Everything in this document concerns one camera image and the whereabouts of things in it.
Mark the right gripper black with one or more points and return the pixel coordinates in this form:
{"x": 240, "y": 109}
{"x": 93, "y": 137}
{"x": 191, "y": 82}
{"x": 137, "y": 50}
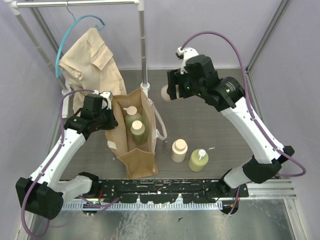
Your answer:
{"x": 172, "y": 75}

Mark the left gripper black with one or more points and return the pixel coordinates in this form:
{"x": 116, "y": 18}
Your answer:
{"x": 110, "y": 119}

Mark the green pump bottle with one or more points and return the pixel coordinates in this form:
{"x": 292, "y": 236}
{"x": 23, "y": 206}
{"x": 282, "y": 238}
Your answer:
{"x": 198, "y": 160}
{"x": 132, "y": 115}

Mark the green bottle beige cap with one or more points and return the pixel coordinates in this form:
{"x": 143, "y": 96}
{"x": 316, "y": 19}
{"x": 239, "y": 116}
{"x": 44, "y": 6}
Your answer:
{"x": 138, "y": 131}

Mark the brown canvas bag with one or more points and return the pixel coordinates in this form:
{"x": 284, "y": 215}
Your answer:
{"x": 139, "y": 160}

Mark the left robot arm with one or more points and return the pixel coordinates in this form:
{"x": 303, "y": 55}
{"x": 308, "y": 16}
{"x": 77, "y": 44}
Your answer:
{"x": 41, "y": 193}

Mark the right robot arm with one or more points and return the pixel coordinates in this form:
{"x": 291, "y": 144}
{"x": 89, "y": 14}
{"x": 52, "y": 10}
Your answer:
{"x": 228, "y": 98}

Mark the beige shirt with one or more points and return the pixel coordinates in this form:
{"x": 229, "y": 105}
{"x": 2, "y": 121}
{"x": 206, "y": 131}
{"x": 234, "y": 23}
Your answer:
{"x": 89, "y": 64}

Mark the teal clothes hanger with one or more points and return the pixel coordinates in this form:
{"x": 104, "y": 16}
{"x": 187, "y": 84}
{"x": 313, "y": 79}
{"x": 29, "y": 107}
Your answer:
{"x": 67, "y": 33}

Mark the white clothes rack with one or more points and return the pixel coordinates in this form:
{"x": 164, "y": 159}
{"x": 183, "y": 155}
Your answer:
{"x": 15, "y": 7}

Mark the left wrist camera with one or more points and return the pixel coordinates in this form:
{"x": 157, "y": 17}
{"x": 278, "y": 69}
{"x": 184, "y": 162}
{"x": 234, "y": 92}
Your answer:
{"x": 107, "y": 99}

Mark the white cable tray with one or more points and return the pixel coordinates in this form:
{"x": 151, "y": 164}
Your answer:
{"x": 178, "y": 205}

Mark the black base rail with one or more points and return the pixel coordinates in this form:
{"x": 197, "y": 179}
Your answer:
{"x": 160, "y": 191}

